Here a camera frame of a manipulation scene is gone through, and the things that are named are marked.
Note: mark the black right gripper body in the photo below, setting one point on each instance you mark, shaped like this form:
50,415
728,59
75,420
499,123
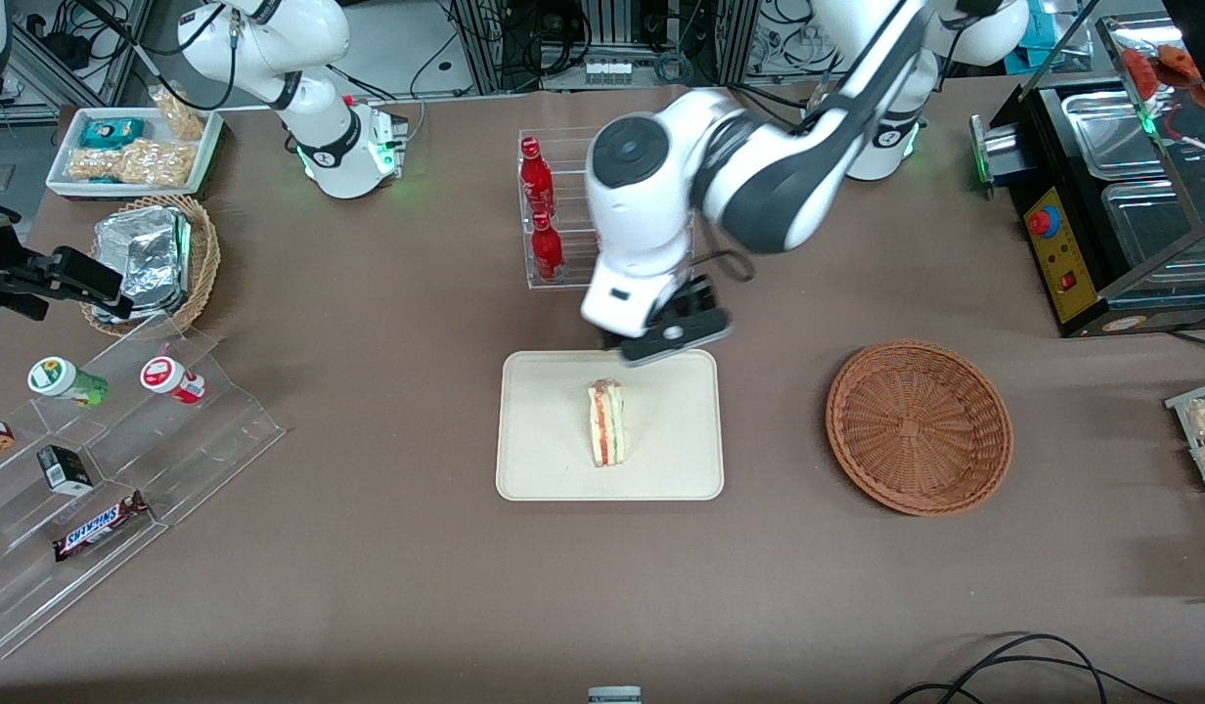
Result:
27,278

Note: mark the triangular sandwich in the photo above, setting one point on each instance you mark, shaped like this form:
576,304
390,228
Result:
607,425

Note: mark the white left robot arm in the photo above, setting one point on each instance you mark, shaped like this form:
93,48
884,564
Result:
642,196

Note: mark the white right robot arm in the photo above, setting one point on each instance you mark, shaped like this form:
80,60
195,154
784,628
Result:
270,49

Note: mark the cream plastic tray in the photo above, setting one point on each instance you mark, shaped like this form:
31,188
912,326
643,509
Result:
544,430

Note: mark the tan wicker basket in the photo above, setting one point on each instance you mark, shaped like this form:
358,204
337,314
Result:
206,254

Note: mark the white rectangular snack tray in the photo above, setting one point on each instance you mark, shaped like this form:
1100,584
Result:
65,147

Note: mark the brown wicker basket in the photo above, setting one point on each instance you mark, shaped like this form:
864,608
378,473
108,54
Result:
915,425

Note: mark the silver foil container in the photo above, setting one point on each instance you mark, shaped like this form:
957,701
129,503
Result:
143,259

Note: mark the red cola bottle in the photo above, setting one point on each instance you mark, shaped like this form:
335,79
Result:
547,249
535,176

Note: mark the green lidded cup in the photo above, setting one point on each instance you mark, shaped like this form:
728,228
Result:
63,379

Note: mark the clear acrylic bottle rack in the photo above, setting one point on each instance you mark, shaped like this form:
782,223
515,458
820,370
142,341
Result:
573,196

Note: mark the large clear nut bag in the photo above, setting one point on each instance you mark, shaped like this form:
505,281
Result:
133,164

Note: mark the red lidded cup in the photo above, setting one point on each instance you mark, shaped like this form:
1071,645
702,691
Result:
170,377

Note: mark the teal snack bag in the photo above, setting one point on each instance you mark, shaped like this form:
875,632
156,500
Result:
111,132

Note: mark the small clear nut bag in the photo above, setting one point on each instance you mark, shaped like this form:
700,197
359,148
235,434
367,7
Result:
180,115

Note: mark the small black box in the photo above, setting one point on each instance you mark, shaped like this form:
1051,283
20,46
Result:
66,471

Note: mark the clear acrylic stepped shelf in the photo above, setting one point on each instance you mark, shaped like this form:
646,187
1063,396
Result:
211,440

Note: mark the white power strip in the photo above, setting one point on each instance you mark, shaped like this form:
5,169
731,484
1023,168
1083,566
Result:
607,70

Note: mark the black power adapter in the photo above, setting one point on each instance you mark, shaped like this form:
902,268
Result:
63,44

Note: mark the snickers chocolate bar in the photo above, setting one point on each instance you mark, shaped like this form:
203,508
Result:
99,528

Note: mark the grey device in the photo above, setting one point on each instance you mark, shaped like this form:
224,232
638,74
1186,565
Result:
614,695

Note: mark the black food warmer appliance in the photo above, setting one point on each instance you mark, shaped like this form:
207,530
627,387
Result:
1052,254

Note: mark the teal cardboard box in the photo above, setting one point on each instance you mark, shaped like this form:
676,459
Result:
1057,44

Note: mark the small steel pan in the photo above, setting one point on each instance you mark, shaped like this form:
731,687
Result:
1111,132

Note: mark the large steel pan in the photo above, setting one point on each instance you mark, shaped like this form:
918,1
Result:
1150,230

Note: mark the red packaged food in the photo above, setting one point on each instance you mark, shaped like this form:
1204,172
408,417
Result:
1140,70

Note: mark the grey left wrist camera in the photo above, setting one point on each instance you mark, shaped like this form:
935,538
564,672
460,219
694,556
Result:
676,339

